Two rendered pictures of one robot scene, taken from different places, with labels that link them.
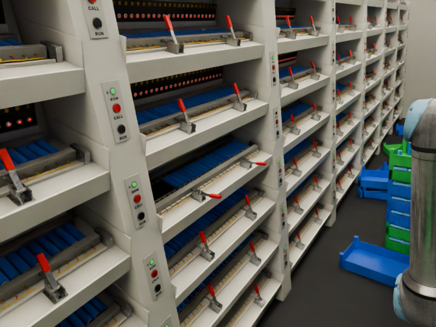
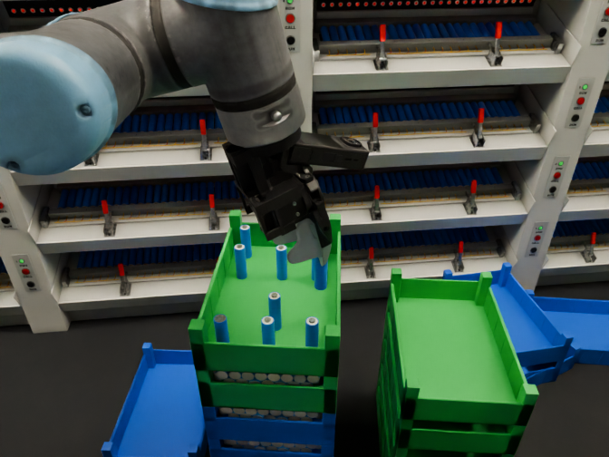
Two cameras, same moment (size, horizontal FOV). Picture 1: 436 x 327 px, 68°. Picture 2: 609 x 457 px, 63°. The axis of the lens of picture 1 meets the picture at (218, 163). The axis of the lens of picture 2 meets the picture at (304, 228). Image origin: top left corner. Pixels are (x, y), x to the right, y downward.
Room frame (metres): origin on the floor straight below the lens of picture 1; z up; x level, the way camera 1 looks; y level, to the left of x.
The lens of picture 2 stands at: (1.02, -1.47, 1.03)
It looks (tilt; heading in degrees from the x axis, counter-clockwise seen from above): 34 degrees down; 46
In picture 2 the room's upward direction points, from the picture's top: straight up
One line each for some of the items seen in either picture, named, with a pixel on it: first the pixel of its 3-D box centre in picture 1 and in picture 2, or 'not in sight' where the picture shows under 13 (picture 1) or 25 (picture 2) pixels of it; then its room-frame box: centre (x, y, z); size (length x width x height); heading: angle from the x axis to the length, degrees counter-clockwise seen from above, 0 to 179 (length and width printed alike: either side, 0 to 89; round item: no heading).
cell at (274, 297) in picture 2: not in sight; (275, 311); (1.37, -1.05, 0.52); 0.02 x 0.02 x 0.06
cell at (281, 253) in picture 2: not in sight; (281, 262); (1.46, -0.97, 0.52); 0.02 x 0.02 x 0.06
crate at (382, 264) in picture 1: (377, 260); (169, 402); (1.32, -0.72, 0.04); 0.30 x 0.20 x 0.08; 44
